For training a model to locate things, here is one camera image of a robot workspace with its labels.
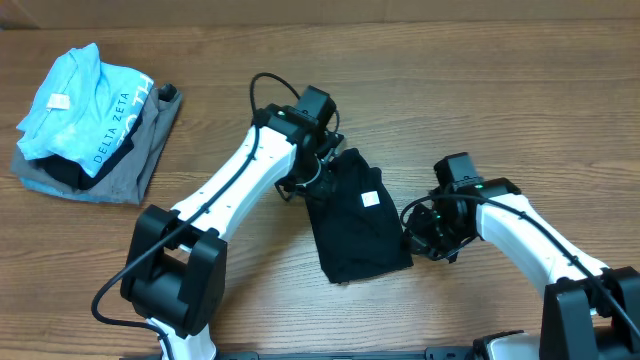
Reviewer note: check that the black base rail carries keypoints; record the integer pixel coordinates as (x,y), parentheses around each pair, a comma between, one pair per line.
(325,354)

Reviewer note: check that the folded light blue shirt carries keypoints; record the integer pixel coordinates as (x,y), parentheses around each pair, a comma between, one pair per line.
(83,110)

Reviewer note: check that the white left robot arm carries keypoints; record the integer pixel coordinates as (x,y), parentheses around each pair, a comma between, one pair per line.
(178,256)

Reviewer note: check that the folded grey shirt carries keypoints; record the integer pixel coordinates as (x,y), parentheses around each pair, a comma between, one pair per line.
(128,181)

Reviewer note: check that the black t-shirt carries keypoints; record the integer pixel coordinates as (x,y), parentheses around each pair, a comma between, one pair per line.
(357,229)

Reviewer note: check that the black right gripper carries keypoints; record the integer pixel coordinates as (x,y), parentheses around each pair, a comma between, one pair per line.
(418,242)

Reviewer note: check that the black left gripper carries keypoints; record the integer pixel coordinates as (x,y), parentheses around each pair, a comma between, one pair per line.
(291,185)

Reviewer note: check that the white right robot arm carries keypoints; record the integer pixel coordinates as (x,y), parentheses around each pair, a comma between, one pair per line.
(590,310)

